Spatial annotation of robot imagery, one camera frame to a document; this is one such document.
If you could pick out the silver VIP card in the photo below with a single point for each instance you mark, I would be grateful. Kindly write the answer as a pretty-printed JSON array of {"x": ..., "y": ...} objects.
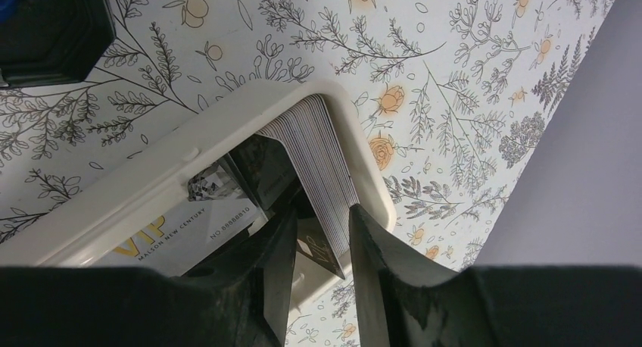
[{"x": 216, "y": 210}]

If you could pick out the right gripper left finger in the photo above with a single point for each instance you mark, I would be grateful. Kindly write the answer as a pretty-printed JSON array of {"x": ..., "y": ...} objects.
[{"x": 239, "y": 298}]

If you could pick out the black VIP card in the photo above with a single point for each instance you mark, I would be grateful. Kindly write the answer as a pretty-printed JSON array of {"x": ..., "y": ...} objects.
[{"x": 271, "y": 179}]

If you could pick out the black poker chip case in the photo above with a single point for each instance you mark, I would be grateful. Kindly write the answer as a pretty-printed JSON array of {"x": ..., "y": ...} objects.
[{"x": 52, "y": 42}]

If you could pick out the stack of cards in tray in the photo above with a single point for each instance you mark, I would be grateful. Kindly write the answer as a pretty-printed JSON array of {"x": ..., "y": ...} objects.
[{"x": 308, "y": 136}]

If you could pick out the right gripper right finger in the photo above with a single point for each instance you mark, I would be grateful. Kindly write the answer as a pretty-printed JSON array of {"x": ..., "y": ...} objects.
[{"x": 405, "y": 299}]

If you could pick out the white plastic card tray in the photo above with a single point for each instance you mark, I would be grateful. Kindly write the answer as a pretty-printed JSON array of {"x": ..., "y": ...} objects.
[{"x": 86, "y": 228}]

